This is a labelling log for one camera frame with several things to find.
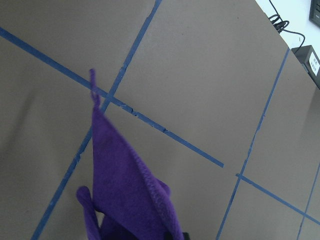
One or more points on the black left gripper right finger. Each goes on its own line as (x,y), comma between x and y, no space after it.
(186,236)

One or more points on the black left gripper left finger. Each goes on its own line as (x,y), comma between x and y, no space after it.
(100,217)

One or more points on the purple microfibre towel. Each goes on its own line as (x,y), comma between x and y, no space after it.
(136,205)

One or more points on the black power adapter box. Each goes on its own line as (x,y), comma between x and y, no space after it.
(309,60)

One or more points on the dark device with screen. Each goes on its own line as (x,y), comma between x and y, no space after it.
(314,12)

